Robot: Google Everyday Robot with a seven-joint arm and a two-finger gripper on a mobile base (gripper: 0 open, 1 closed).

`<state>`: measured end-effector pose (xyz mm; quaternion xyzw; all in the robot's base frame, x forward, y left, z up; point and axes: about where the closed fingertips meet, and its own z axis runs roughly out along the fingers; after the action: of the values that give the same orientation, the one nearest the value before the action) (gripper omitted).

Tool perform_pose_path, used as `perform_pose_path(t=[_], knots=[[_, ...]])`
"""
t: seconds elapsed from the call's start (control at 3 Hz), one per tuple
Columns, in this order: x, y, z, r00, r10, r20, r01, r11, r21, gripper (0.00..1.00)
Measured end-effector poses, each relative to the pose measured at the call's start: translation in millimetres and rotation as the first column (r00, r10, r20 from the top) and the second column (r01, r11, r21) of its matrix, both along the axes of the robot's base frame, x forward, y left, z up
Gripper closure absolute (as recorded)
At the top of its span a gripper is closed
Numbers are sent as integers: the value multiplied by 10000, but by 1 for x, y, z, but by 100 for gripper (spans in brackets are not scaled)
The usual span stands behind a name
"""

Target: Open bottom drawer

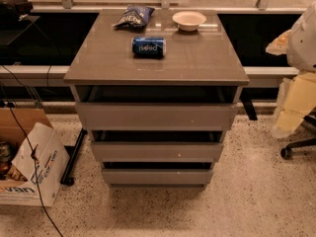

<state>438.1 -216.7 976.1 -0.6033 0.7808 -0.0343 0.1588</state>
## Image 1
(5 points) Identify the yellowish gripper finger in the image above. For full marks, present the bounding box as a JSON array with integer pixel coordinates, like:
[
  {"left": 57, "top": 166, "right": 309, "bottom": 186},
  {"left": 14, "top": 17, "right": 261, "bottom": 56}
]
[{"left": 266, "top": 30, "right": 291, "bottom": 55}]

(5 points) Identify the grey bottom drawer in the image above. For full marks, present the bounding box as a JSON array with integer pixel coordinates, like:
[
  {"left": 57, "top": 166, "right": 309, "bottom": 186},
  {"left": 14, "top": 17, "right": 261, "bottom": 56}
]
[{"left": 102, "top": 169, "right": 213, "bottom": 186}]

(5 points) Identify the grey drawer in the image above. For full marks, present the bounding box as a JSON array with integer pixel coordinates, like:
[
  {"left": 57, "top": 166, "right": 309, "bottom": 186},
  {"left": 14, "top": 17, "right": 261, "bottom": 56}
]
[
  {"left": 91, "top": 142, "right": 223, "bottom": 162},
  {"left": 102, "top": 169, "right": 213, "bottom": 186},
  {"left": 75, "top": 103, "right": 236, "bottom": 131}
]

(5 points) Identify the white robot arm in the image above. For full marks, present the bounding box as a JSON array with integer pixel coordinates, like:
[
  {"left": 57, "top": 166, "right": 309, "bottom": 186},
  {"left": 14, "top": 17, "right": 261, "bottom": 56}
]
[{"left": 266, "top": 2, "right": 316, "bottom": 138}]

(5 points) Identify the grey drawer cabinet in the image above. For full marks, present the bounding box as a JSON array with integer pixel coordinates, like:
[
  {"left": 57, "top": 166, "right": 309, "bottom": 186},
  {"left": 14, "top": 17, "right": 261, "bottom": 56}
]
[{"left": 64, "top": 10, "right": 249, "bottom": 188}]

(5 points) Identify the grey top drawer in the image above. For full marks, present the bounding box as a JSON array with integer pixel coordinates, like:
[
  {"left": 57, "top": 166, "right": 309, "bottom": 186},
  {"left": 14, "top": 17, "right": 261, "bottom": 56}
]
[{"left": 75, "top": 103, "right": 236, "bottom": 131}]

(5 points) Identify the grey middle drawer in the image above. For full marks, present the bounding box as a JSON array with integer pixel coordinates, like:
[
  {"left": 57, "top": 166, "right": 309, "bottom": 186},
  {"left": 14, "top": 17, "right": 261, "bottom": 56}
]
[{"left": 91, "top": 142, "right": 223, "bottom": 162}]

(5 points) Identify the black table leg right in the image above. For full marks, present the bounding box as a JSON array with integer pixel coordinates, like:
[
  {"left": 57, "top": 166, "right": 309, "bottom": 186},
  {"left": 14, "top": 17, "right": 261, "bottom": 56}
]
[{"left": 240, "top": 90, "right": 258, "bottom": 120}]

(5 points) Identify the black table leg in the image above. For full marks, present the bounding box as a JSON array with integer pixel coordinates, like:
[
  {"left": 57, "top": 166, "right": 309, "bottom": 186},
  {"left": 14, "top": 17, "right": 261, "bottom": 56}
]
[
  {"left": 60, "top": 129, "right": 87, "bottom": 186},
  {"left": 240, "top": 90, "right": 258, "bottom": 120}
]

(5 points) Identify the white bowl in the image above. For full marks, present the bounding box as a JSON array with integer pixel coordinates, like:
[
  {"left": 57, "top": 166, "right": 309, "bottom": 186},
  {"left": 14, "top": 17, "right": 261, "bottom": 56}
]
[{"left": 172, "top": 11, "right": 206, "bottom": 32}]

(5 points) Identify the black office chair base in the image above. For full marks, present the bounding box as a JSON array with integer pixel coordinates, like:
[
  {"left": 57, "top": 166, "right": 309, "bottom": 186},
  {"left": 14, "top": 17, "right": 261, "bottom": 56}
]
[{"left": 279, "top": 115, "right": 316, "bottom": 161}]

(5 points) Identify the blue pepsi can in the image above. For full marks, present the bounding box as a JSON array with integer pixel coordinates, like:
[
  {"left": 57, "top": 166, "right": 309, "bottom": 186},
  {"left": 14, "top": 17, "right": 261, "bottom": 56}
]
[{"left": 131, "top": 37, "right": 166, "bottom": 57}]

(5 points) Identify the blue chip bag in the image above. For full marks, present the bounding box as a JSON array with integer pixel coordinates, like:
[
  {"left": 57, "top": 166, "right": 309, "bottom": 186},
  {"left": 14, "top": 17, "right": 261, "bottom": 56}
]
[{"left": 113, "top": 5, "right": 155, "bottom": 29}]

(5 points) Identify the black table leg left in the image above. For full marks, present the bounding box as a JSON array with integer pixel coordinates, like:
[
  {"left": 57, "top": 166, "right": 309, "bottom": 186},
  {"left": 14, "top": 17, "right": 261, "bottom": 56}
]
[{"left": 60, "top": 129, "right": 87, "bottom": 186}]

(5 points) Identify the black bag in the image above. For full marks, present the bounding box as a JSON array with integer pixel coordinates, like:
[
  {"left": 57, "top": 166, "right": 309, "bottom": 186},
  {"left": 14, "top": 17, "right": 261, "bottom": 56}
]
[{"left": 0, "top": 0, "right": 33, "bottom": 23}]

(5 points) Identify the cardboard box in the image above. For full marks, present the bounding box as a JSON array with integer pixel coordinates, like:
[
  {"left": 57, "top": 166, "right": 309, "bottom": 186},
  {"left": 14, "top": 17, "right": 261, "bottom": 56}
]
[{"left": 0, "top": 108, "right": 69, "bottom": 206}]

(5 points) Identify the black cable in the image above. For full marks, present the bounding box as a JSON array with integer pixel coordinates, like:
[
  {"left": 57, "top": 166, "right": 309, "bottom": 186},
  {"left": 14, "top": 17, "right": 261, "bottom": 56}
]
[{"left": 0, "top": 64, "right": 65, "bottom": 237}]

